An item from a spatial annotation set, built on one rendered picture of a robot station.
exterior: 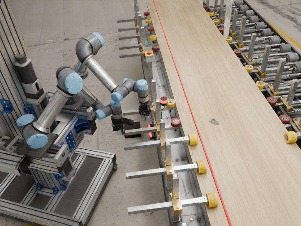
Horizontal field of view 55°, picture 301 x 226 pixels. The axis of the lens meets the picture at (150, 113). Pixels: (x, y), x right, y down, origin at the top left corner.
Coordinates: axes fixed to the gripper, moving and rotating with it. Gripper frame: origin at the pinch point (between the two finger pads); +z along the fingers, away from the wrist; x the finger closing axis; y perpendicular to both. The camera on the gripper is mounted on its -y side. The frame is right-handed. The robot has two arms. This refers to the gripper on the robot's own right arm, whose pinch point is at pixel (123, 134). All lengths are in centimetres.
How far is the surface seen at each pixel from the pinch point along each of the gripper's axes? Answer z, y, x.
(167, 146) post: -32, -29, 48
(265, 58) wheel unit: -18, -137, -57
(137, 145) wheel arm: -13.3, -10.1, 26.4
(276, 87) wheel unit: -5, -138, -29
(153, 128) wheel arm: -3.3, -24.4, 1.0
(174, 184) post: -29, -29, 73
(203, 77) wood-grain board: -7, -79, -55
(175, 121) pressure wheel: -8.1, -41.8, 0.6
